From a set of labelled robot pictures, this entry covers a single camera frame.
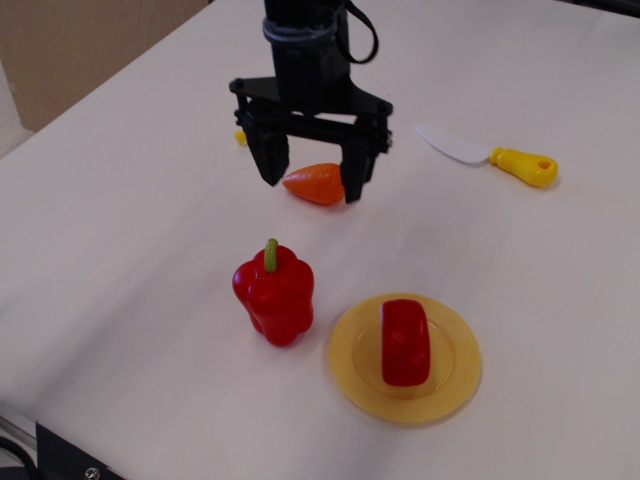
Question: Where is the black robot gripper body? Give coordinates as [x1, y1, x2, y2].
[229, 29, 392, 153]

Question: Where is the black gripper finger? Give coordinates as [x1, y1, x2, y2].
[242, 120, 289, 186]
[340, 141, 379, 203]

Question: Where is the red toy sushi piece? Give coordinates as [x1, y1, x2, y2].
[381, 298, 431, 387]

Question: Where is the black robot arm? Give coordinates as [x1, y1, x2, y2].
[229, 1, 393, 203]

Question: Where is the yellow plastic plate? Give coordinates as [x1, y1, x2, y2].
[327, 292, 482, 424]

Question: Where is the yellow toy banana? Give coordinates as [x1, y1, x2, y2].
[234, 131, 248, 147]

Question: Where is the orange toy carrot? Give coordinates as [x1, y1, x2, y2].
[282, 163, 345, 206]

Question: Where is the red toy bell pepper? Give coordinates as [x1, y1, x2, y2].
[232, 238, 315, 347]

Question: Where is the toy knife yellow handle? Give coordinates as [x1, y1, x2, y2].
[416, 123, 559, 188]

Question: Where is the aluminium table frame rail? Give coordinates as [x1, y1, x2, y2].
[1, 409, 37, 454]

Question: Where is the black corner bracket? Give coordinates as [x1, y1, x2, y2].
[36, 423, 124, 480]

